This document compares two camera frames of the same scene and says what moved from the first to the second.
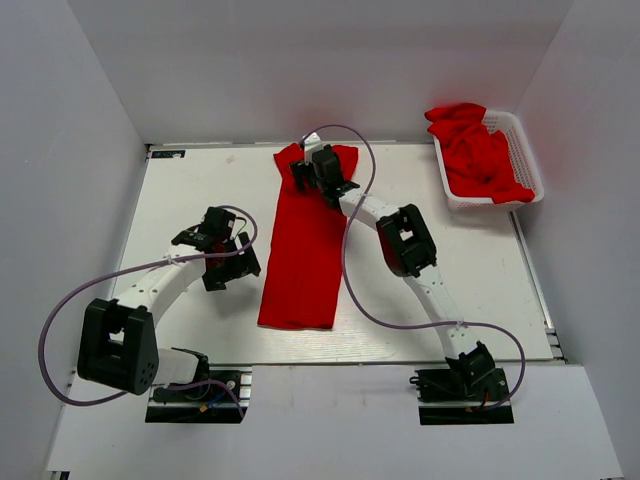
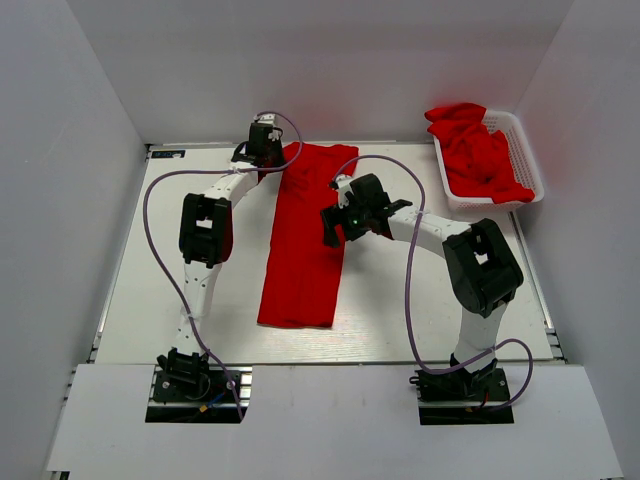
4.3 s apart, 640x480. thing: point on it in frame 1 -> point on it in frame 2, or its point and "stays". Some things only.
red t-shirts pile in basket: x=477 y=163 stays
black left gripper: x=246 y=264 -> x=276 y=142
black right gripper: x=302 y=169 -> x=335 y=216
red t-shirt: x=302 y=278 stays
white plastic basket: x=525 y=158 stays
